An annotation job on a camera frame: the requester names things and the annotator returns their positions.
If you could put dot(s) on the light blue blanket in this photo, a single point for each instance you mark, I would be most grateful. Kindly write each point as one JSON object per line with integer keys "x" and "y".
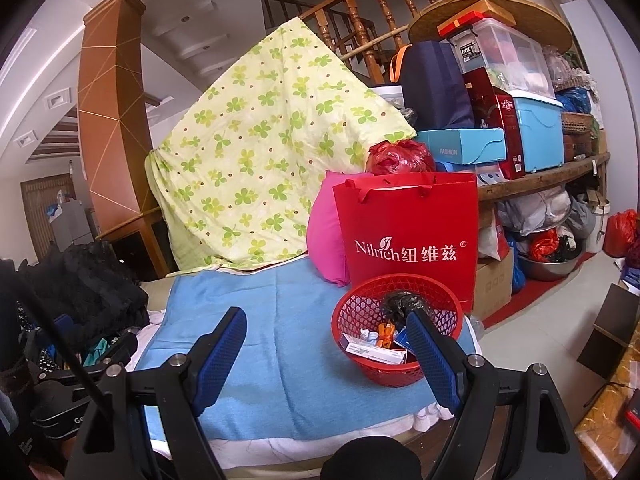
{"x": 280, "y": 335}

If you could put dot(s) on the wooden column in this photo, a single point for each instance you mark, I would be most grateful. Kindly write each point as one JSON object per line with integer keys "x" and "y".
{"x": 110, "y": 110}

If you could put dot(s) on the wooden stair railing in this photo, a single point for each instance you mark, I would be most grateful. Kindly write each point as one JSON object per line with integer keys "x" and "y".
{"x": 360, "y": 25}

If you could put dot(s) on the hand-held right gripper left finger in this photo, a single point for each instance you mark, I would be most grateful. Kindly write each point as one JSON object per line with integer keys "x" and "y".
{"x": 220, "y": 360}

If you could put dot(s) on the white medicine box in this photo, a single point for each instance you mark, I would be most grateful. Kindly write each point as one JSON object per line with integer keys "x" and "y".
{"x": 370, "y": 352}

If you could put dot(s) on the small red plastic bag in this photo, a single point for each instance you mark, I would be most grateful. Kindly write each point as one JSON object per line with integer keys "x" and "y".
{"x": 545, "y": 245}

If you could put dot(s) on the grey cabinet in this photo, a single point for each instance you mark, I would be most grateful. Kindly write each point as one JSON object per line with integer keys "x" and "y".
{"x": 70, "y": 227}

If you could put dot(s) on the light blue storage bin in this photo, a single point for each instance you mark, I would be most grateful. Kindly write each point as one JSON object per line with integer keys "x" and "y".
{"x": 540, "y": 130}

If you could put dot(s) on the dark red gift box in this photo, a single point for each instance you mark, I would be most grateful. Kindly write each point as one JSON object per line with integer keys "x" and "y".
{"x": 500, "y": 125}

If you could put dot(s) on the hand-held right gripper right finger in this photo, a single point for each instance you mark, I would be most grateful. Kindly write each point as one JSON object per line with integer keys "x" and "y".
{"x": 435, "y": 365}

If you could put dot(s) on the blue plastic bag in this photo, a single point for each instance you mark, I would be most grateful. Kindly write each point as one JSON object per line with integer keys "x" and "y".
{"x": 575, "y": 100}

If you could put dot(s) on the dark round object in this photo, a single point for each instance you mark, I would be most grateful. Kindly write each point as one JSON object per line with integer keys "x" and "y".
{"x": 370, "y": 460}

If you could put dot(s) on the pink pillow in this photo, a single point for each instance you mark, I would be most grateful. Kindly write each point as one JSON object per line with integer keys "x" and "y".
{"x": 325, "y": 230}

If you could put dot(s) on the red paper bag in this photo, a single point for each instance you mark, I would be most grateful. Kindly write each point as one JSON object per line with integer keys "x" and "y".
{"x": 405, "y": 220}

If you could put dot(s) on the white sack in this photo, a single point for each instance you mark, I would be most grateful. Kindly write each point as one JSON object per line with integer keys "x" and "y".
{"x": 535, "y": 210}

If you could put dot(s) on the white plastic container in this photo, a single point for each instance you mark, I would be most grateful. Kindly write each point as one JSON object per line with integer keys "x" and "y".
{"x": 595, "y": 220}

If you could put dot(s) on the wicker basket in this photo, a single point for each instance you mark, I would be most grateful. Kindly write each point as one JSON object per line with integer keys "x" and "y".
{"x": 577, "y": 121}

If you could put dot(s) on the white plastic bin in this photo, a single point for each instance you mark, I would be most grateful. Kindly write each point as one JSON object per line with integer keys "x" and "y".
{"x": 387, "y": 95}

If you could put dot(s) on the wooden shelf board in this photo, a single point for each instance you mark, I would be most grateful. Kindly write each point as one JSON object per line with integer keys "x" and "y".
{"x": 545, "y": 172}

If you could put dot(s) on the teal shoe box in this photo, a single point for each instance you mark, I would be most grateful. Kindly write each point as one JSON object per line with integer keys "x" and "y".
{"x": 460, "y": 147}

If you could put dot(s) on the flat orange red box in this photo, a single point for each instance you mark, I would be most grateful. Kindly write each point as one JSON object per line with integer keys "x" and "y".
{"x": 470, "y": 17}

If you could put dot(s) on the brown open box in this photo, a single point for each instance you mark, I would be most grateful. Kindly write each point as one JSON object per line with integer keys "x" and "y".
{"x": 610, "y": 330}

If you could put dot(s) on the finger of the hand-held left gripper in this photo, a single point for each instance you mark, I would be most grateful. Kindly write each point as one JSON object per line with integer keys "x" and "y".
{"x": 62, "y": 322}
{"x": 120, "y": 347}

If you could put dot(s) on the steel basin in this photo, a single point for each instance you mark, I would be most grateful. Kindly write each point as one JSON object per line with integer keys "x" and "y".
{"x": 545, "y": 267}

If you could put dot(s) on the red mesh basket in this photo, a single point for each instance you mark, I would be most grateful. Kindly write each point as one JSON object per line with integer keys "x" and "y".
{"x": 385, "y": 372}

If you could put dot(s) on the round woven tray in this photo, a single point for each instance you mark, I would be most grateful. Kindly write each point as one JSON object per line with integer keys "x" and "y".
{"x": 550, "y": 30}

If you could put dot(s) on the beige mattress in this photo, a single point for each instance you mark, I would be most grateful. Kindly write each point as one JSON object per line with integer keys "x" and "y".
{"x": 157, "y": 292}

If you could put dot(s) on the yellow patterned tablecloth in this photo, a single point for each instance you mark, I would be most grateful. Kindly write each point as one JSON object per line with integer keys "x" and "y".
{"x": 610, "y": 420}

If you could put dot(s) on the black cloth pile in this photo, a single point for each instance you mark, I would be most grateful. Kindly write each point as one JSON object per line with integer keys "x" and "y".
{"x": 85, "y": 285}

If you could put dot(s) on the clear plastic storage box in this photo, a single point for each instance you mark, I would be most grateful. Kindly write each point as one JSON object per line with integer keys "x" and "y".
{"x": 510, "y": 55}

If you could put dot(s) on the cardboard box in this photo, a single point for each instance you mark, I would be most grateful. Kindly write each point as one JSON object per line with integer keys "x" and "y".
{"x": 492, "y": 280}

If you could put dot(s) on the clover print bed sheet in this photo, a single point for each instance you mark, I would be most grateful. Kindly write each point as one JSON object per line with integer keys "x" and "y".
{"x": 250, "y": 135}

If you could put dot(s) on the small orange wrapper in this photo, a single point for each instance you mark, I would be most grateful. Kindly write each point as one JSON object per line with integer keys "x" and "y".
{"x": 385, "y": 335}

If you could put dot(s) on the teal cloth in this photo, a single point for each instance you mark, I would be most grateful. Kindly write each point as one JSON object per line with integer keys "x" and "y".
{"x": 97, "y": 350}

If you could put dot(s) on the red floor mat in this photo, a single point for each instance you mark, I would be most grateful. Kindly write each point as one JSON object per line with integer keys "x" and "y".
{"x": 530, "y": 292}

